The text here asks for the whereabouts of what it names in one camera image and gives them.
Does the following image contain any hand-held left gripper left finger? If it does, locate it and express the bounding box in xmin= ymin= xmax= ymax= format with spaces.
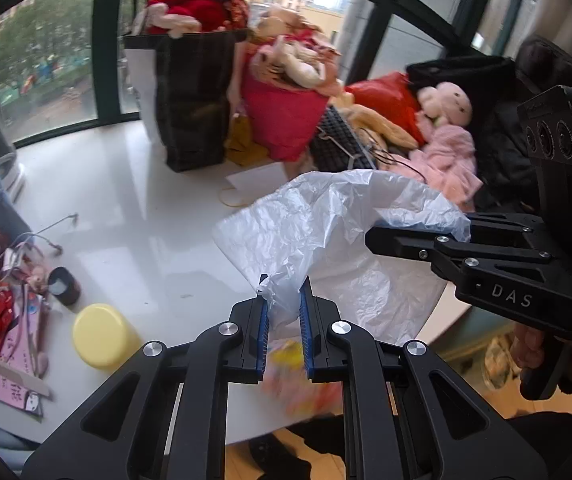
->
xmin=21 ymin=274 xmax=272 ymax=480

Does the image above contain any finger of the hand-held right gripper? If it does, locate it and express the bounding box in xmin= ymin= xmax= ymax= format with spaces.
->
xmin=466 ymin=212 xmax=549 ymax=248
xmin=366 ymin=225 xmax=554 ymax=281

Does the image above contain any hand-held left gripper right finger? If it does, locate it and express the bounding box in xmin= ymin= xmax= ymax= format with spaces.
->
xmin=298 ymin=276 xmax=549 ymax=480

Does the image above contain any white plastic bag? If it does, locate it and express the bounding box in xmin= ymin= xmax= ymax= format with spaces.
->
xmin=213 ymin=170 xmax=472 ymax=348

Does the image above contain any person's right hand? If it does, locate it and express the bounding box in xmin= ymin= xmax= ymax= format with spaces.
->
xmin=510 ymin=327 xmax=547 ymax=378

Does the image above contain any black jacket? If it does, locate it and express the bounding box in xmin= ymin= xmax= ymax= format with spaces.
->
xmin=406 ymin=35 xmax=572 ymax=211

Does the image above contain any pink fleece cloth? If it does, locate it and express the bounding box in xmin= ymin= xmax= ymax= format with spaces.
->
xmin=408 ymin=125 xmax=484 ymax=211

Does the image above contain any tan plush toy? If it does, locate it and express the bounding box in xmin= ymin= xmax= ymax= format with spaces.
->
xmin=338 ymin=105 xmax=419 ymax=151

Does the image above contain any black keyboard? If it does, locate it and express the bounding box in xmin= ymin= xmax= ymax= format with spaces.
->
xmin=310 ymin=106 xmax=379 ymax=172

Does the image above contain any looped yellow rubber band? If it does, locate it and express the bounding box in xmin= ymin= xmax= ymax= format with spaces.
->
xmin=221 ymin=185 xmax=247 ymax=208

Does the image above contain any pink plush toy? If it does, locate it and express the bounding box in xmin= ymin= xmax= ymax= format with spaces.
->
xmin=416 ymin=81 xmax=473 ymax=131

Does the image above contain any red plastic bag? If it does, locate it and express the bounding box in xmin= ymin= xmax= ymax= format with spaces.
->
xmin=346 ymin=72 xmax=427 ymax=146

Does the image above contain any white paper sheet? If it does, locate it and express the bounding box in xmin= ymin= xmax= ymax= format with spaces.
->
xmin=226 ymin=162 xmax=289 ymax=196

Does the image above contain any yellow lidded cup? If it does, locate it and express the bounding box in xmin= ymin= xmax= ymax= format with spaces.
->
xmin=72 ymin=304 xmax=143 ymax=372

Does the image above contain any red fabric bag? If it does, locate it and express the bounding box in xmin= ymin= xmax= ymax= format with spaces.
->
xmin=241 ymin=47 xmax=331 ymax=162

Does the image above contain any yellow cloth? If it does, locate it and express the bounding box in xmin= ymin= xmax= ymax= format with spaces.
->
xmin=225 ymin=112 xmax=273 ymax=167

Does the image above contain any small black jar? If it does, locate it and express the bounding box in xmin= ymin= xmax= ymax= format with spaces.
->
xmin=47 ymin=266 xmax=82 ymax=306

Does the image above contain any beige plush toy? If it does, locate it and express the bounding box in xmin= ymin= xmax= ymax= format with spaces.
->
xmin=256 ymin=5 xmax=342 ymax=96

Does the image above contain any dark plaid shopping bag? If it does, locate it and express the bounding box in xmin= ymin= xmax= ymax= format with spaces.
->
xmin=123 ymin=0 xmax=249 ymax=173

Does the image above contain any pink booklet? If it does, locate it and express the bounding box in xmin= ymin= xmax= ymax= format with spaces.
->
xmin=0 ymin=290 xmax=52 ymax=416

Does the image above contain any red clothing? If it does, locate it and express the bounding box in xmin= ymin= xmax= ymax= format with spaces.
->
xmin=146 ymin=0 xmax=251 ymax=36

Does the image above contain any white wire hanger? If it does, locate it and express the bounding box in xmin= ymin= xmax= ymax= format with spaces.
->
xmin=316 ymin=125 xmax=382 ymax=171

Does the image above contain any metal wire hook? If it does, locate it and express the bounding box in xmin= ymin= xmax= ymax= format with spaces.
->
xmin=13 ymin=212 xmax=79 ymax=256

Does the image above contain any black window frame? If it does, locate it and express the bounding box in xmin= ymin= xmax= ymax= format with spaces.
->
xmin=0 ymin=0 xmax=532 ymax=151

